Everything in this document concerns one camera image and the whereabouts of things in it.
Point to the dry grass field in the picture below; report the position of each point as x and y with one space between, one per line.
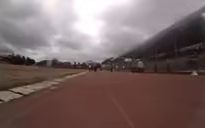
20 75

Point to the grandstand building with roof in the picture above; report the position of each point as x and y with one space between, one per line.
180 46

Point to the grey concrete slab kerb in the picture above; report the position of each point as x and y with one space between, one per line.
26 88

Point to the group of people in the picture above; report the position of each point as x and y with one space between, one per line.
95 67

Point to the vehicle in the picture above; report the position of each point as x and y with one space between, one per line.
137 66

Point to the red running track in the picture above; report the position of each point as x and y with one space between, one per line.
100 100

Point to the distant row of trees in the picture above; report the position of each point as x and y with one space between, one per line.
30 61

